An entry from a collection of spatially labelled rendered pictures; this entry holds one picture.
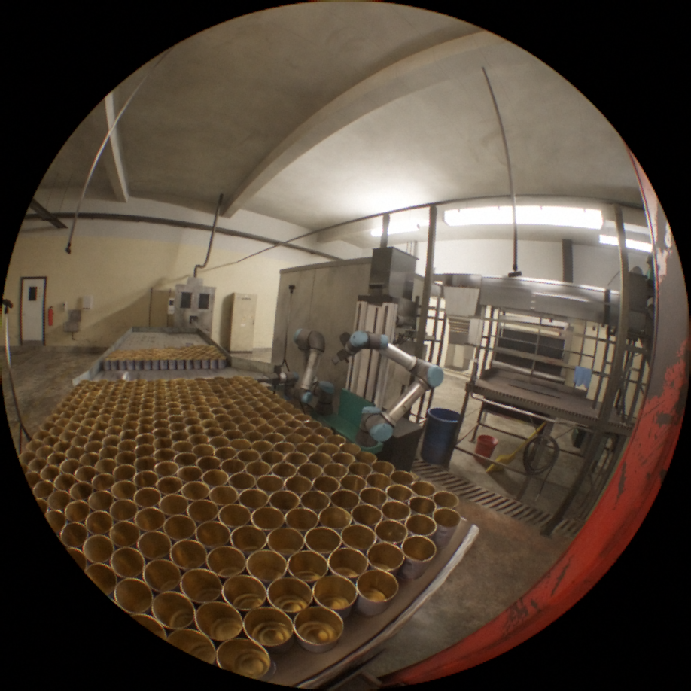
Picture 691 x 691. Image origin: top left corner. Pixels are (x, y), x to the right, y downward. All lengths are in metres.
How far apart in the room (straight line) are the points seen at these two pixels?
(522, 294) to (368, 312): 1.58
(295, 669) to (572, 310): 2.66
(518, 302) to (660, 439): 2.44
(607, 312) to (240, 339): 8.30
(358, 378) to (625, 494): 1.72
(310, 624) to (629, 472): 0.46
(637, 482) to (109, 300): 8.26
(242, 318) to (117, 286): 4.23
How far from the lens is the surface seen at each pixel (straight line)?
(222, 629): 0.50
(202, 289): 6.52
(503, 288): 2.62
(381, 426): 1.29
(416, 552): 0.58
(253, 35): 3.71
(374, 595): 0.53
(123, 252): 8.17
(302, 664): 0.48
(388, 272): 2.47
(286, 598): 0.51
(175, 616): 0.53
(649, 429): 0.20
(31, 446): 0.99
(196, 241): 8.15
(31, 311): 9.25
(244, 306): 7.93
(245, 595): 0.52
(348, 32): 3.48
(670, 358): 0.19
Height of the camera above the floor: 1.63
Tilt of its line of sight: 7 degrees down
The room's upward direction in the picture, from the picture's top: 7 degrees clockwise
